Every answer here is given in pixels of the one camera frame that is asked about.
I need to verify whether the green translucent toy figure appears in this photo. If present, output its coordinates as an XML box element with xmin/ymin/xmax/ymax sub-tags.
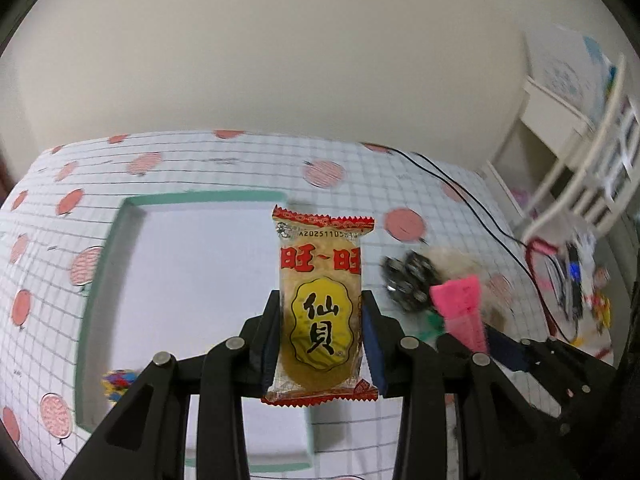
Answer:
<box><xmin>412</xmin><ymin>312</ymin><xmax>446</xmax><ymax>346</ymax></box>

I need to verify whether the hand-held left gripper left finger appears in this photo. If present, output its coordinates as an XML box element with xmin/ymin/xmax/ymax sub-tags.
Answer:
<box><xmin>62</xmin><ymin>289</ymin><xmax>283</xmax><ymax>480</ymax></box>

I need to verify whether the white printed paper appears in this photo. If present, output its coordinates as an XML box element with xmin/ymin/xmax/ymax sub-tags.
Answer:
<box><xmin>525</xmin><ymin>26</ymin><xmax>617</xmax><ymax>126</ymax></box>

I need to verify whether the red cable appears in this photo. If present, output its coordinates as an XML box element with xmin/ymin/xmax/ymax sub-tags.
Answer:
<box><xmin>525</xmin><ymin>242</ymin><xmax>558</xmax><ymax>311</ymax></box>

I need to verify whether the cream lace cloth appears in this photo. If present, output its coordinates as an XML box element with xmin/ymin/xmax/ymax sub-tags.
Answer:
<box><xmin>425</xmin><ymin>247</ymin><xmax>516</xmax><ymax>331</ymax></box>

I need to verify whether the white chair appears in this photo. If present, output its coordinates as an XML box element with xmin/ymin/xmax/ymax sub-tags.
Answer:
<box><xmin>520</xmin><ymin>52</ymin><xmax>640</xmax><ymax>241</ymax></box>

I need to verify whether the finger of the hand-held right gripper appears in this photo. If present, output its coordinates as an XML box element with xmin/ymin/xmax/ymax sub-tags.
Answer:
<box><xmin>484</xmin><ymin>327</ymin><xmax>618</xmax><ymax>433</ymax></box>

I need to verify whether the black toy car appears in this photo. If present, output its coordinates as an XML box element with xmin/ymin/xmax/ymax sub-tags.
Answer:
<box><xmin>382</xmin><ymin>250</ymin><xmax>438</xmax><ymax>313</ymax></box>

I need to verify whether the pomegranate print grid tablecloth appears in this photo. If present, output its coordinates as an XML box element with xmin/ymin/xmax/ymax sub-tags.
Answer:
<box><xmin>0</xmin><ymin>129</ymin><xmax>616</xmax><ymax>480</ymax></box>

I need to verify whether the white box with green rim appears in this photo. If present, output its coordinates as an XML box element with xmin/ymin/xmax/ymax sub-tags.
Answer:
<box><xmin>74</xmin><ymin>191</ymin><xmax>317</xmax><ymax>475</ymax></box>

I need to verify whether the white shelf unit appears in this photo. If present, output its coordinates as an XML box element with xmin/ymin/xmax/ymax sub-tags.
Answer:
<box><xmin>487</xmin><ymin>75</ymin><xmax>601</xmax><ymax>221</ymax></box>

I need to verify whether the yellow red rice cracker packet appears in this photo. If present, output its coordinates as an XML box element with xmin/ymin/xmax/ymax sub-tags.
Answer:
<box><xmin>261</xmin><ymin>204</ymin><xmax>379</xmax><ymax>407</ymax></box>

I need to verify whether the black cable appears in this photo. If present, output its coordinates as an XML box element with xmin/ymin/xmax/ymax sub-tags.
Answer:
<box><xmin>385</xmin><ymin>147</ymin><xmax>566</xmax><ymax>341</ymax></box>

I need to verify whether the colourful wrapped candy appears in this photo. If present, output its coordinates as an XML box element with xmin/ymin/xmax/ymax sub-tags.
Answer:
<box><xmin>101</xmin><ymin>369</ymin><xmax>139</xmax><ymax>405</ymax></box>

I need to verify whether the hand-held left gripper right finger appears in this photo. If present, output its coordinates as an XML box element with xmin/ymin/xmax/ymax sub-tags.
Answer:
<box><xmin>360</xmin><ymin>290</ymin><xmax>581</xmax><ymax>480</ymax></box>

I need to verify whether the pile of colourful clutter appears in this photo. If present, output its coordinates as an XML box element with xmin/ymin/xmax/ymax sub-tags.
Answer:
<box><xmin>545</xmin><ymin>225</ymin><xmax>617</xmax><ymax>351</ymax></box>

